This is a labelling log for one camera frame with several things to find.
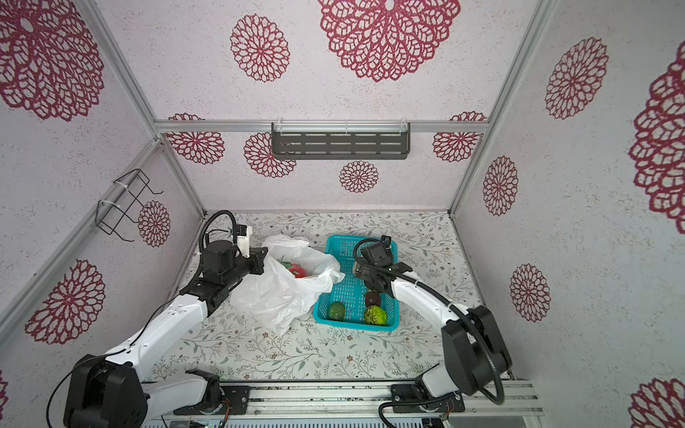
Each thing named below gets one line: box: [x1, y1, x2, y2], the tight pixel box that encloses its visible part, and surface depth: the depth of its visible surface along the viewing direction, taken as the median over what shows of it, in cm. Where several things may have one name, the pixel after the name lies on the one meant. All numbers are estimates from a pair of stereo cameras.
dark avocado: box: [365, 290, 381, 307], surface depth 91 cm
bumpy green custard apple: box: [363, 304, 388, 326], surface depth 85 cm
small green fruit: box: [328, 301, 346, 322], surface depth 87 cm
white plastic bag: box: [230, 234, 346, 336], surface depth 85 cm
